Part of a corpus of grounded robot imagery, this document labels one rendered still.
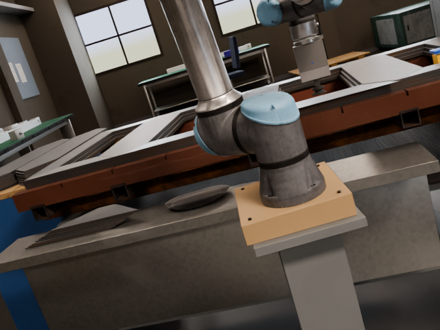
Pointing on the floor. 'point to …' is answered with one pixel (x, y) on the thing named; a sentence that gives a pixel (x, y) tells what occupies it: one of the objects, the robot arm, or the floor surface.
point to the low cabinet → (403, 26)
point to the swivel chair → (234, 59)
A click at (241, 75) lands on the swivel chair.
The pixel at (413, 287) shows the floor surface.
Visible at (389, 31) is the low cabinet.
